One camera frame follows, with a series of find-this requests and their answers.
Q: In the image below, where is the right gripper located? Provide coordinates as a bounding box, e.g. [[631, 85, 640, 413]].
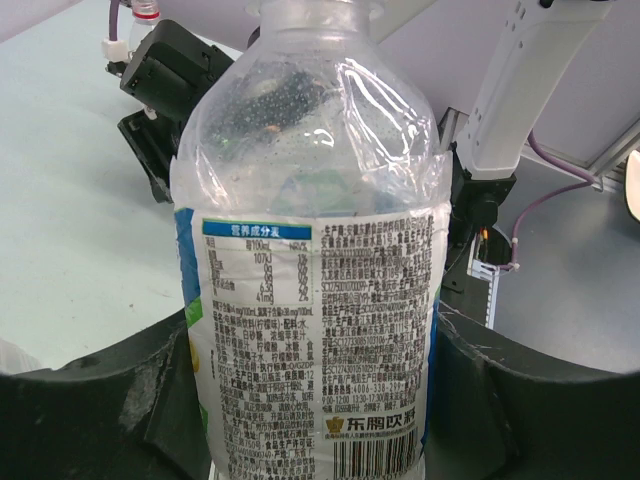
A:
[[117, 110, 185, 203]]

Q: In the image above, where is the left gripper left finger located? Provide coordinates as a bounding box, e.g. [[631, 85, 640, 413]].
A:
[[1, 311, 211, 479]]

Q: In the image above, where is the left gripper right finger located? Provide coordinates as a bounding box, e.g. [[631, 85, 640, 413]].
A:
[[425, 311, 639, 479]]

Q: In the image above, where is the water bottle blue cap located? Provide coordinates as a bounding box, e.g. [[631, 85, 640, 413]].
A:
[[170, 1, 452, 479]]

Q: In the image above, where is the clear bottle red label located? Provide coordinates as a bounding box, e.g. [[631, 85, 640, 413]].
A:
[[128, 0, 161, 51]]

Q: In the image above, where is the white cable duct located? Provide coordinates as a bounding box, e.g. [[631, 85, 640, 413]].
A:
[[467, 234, 500, 330]]

